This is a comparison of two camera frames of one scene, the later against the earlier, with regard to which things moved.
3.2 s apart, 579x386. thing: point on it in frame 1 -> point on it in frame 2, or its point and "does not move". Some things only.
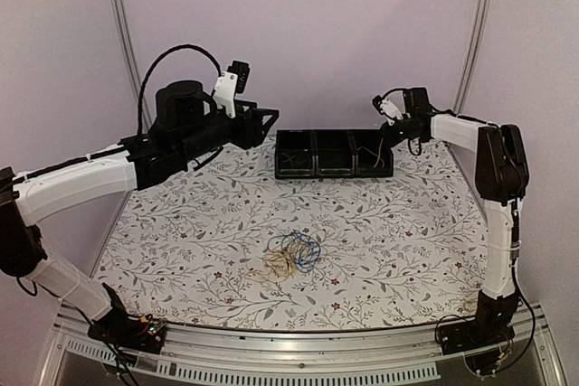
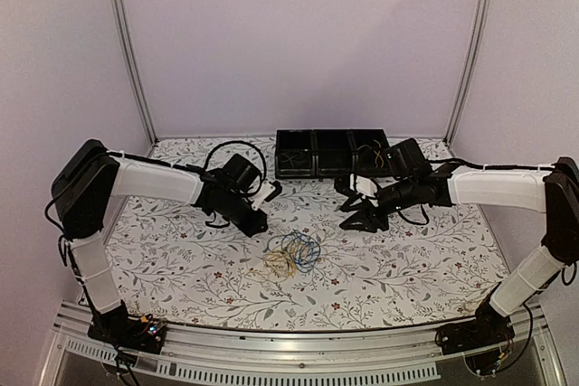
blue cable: x=304 y=249 does not move
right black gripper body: x=396 y=138 -> x=406 y=193
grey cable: x=289 y=159 does not move
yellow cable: x=283 y=259 does not move
